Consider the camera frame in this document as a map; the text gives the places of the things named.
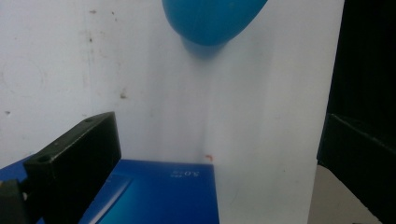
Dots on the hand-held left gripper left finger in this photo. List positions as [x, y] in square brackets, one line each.
[71, 161]

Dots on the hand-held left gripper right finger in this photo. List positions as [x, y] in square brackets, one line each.
[358, 161]

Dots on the blue box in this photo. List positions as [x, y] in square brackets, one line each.
[162, 196]

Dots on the blue round bowl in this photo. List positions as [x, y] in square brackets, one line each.
[211, 18]

